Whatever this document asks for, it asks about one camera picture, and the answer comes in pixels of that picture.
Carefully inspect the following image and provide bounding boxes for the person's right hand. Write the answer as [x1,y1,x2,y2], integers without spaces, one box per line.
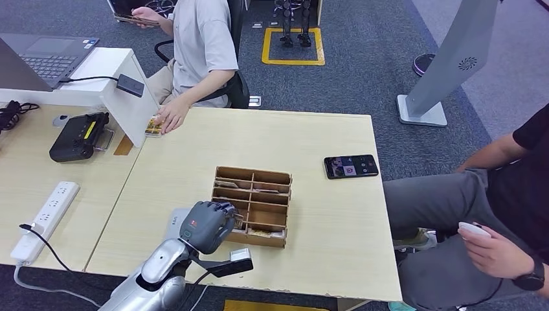
[130,6,162,30]

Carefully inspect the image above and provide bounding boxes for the person's left hand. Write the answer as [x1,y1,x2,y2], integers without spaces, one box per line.
[457,225,522,280]
[154,100,191,135]

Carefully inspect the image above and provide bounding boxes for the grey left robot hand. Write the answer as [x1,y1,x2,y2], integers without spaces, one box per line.
[179,200,238,256]

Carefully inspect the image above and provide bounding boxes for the dark handheld smartphone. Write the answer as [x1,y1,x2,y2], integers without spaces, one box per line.
[113,14,161,27]

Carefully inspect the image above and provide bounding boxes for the stack of yellow cards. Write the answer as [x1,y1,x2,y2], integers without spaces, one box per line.
[144,117,164,138]

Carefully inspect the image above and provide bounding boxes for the white handheld remote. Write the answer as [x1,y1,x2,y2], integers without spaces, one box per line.
[458,222,492,239]

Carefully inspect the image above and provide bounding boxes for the wooden card organizer box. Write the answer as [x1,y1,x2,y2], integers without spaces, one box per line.
[210,166,293,249]

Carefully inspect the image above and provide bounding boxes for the grey card reader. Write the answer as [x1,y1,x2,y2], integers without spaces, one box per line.
[164,208,192,241]

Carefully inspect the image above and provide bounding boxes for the person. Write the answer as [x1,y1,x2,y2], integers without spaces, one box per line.
[130,0,240,135]
[383,102,549,311]

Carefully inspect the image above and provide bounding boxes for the yellow room key card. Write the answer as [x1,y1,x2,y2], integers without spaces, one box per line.
[246,228,286,239]

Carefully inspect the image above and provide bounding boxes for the black card terminal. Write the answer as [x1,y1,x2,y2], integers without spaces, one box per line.
[48,111,111,163]

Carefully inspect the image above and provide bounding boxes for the black wristwatch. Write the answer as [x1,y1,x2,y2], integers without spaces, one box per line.
[512,255,546,292]

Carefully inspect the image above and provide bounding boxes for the white desk riser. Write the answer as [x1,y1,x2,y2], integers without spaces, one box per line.
[0,47,161,148]

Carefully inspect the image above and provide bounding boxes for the black usb hub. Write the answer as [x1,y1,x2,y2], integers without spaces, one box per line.
[116,73,146,98]

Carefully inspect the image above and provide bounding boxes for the black office chair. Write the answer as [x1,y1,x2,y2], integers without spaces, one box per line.
[153,0,251,109]

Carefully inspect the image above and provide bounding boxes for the clear terminal stand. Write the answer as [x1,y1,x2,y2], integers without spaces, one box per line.
[94,127,115,152]

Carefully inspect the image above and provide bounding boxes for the grey green shoe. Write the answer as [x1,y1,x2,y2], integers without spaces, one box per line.
[394,228,438,251]

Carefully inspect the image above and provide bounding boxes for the grey laptop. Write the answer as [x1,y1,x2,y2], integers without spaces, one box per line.
[0,32,100,92]

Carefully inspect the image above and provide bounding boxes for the black smartphone lit screen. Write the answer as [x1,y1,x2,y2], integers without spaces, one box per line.
[324,154,380,180]

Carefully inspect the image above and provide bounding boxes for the black robot legs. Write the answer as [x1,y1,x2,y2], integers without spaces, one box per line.
[274,0,314,48]

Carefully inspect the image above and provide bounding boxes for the white power strip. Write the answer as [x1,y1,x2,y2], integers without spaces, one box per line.
[10,181,81,265]

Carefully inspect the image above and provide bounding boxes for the grey kiosk stand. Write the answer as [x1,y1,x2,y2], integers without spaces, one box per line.
[396,0,502,128]

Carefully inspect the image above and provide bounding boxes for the round black base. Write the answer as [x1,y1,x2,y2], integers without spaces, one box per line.
[412,52,438,78]

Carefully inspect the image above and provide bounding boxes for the black remote cable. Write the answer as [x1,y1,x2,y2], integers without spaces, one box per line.
[456,279,505,311]

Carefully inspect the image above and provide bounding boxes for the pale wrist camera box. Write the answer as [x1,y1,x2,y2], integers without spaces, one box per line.
[229,248,253,264]

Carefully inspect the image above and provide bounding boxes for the thin white cable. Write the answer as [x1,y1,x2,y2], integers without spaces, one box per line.
[188,286,209,311]

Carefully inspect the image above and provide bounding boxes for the black hub cable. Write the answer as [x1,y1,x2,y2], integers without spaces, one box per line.
[58,75,118,84]

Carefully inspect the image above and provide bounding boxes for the black cable bundle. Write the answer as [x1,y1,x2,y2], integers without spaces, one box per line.
[0,99,40,132]

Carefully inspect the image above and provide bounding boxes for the black plug cable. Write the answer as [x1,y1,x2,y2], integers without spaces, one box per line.
[18,223,93,288]

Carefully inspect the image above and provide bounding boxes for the white power strip cord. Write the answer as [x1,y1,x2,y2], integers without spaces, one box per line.
[12,262,102,308]

